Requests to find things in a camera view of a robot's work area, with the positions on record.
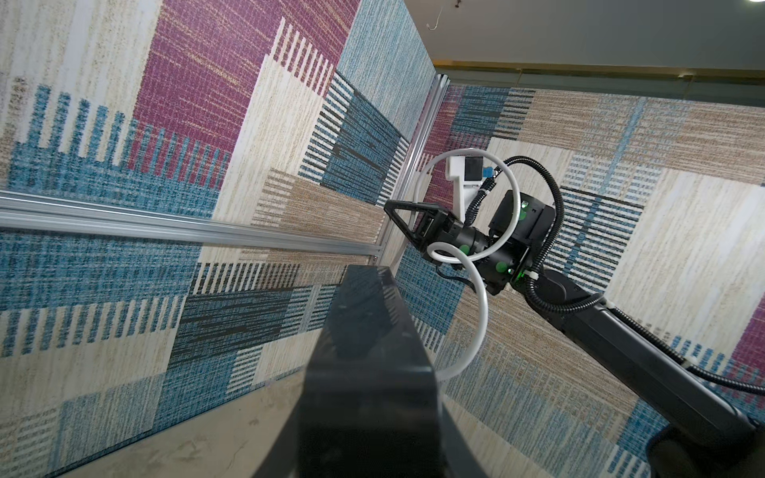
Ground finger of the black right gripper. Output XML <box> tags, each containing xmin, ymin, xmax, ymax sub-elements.
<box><xmin>384</xmin><ymin>200</ymin><xmax>445</xmax><ymax>248</ymax></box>

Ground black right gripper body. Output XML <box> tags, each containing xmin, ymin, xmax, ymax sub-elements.
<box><xmin>418</xmin><ymin>208</ymin><xmax>478</xmax><ymax>263</ymax></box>

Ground grey cord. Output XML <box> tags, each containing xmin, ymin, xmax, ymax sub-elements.
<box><xmin>411</xmin><ymin>147</ymin><xmax>523</xmax><ymax>384</ymax></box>

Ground black power strip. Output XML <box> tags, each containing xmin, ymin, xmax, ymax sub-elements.
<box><xmin>297</xmin><ymin>266</ymin><xmax>443</xmax><ymax>477</ymax></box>

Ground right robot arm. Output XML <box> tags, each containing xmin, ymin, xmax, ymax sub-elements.
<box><xmin>384</xmin><ymin>187</ymin><xmax>764</xmax><ymax>477</ymax></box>

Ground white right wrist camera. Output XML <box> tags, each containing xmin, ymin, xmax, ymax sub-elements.
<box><xmin>445</xmin><ymin>155</ymin><xmax>493</xmax><ymax>222</ymax></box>

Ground black corrugated cable conduit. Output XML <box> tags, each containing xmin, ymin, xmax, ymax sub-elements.
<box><xmin>465</xmin><ymin>155</ymin><xmax>765</xmax><ymax>396</ymax></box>

